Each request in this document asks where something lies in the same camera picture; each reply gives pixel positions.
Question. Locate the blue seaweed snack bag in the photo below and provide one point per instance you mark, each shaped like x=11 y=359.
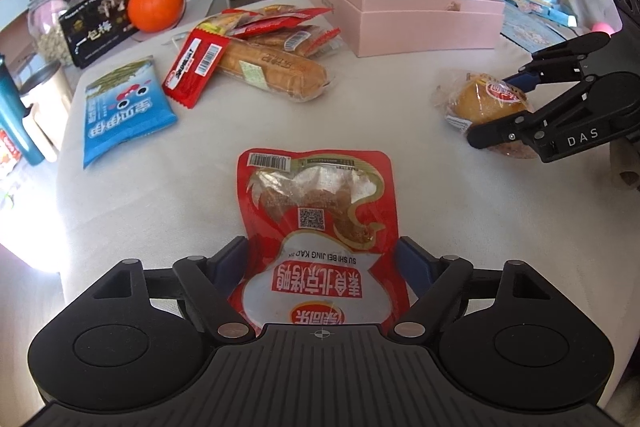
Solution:
x=123 y=105

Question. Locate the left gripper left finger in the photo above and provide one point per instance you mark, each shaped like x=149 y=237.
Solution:
x=201 y=286

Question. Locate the small yellow snack sachet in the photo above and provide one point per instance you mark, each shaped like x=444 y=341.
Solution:
x=224 y=23

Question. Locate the cracker biscuit packet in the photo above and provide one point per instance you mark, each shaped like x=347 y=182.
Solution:
x=306 y=41

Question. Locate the glass jar with nuts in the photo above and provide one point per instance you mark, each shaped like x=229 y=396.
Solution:
x=45 y=28

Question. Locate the pink cardboard box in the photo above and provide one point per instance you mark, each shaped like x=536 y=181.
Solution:
x=384 y=27

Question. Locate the blue cartoon puzzle board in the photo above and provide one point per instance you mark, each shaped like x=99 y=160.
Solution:
x=531 y=32

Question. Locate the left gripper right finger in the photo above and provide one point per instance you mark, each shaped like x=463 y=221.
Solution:
x=444 y=287

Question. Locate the long bread loaf packet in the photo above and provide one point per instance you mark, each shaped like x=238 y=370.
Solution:
x=273 y=70

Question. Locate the teal thermos bottle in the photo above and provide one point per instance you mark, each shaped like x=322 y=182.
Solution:
x=12 y=112

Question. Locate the small round bread packet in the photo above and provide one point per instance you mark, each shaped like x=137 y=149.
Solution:
x=476 y=98

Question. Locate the black plum gift box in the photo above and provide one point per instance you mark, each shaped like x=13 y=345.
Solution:
x=91 y=28

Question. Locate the red wafer snack packet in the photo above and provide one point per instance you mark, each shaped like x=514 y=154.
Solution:
x=272 y=18

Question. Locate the red roast duck snack packet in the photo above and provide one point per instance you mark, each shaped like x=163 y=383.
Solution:
x=322 y=228

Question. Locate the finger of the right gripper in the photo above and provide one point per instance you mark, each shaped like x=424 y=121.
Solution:
x=565 y=123
x=558 y=63

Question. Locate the red barcode snack bar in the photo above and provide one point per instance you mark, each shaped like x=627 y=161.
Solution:
x=195 y=64

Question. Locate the orange pumpkin bucket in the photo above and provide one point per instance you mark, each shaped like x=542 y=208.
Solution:
x=154 y=15

